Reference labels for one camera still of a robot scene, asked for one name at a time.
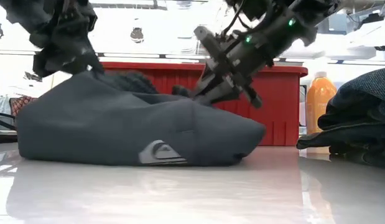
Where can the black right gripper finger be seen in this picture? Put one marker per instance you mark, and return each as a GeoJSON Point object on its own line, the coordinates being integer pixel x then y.
{"type": "Point", "coordinates": [223, 93]}
{"type": "Point", "coordinates": [206, 82]}

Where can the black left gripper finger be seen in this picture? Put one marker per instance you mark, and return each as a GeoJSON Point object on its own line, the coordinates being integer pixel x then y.
{"type": "Point", "coordinates": [92, 67]}

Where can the dark blue denim jeans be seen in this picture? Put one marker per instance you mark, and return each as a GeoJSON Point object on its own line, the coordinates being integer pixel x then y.
{"type": "Point", "coordinates": [360, 102]}

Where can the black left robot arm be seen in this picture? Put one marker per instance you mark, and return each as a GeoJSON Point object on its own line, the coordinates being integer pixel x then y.
{"type": "Point", "coordinates": [30, 12]}

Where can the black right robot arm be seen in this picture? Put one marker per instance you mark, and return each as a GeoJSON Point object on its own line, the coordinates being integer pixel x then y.
{"type": "Point", "coordinates": [304, 15]}

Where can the red plastic bin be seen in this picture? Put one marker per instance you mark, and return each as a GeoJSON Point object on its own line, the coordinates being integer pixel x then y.
{"type": "Point", "coordinates": [279, 102]}

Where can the red patterned cloth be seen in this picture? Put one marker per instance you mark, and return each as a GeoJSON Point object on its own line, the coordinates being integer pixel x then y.
{"type": "Point", "coordinates": [19, 104]}

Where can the orange spray bottle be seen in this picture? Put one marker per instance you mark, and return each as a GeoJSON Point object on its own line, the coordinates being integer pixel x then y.
{"type": "Point", "coordinates": [319, 102]}

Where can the large light wooden desk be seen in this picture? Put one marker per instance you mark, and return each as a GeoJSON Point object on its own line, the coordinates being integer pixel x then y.
{"type": "Point", "coordinates": [4, 138]}

